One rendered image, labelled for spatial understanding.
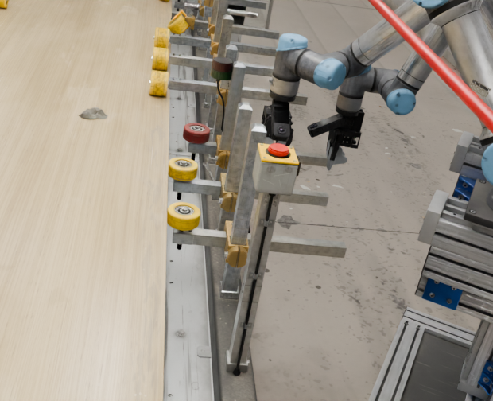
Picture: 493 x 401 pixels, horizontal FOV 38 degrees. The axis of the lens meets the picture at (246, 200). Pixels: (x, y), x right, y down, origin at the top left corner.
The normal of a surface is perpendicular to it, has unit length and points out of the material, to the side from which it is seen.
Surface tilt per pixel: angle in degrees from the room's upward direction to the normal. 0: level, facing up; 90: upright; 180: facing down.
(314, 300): 0
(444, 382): 0
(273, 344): 0
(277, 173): 90
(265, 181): 90
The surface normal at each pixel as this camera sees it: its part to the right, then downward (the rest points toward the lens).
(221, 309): 0.16, -0.87
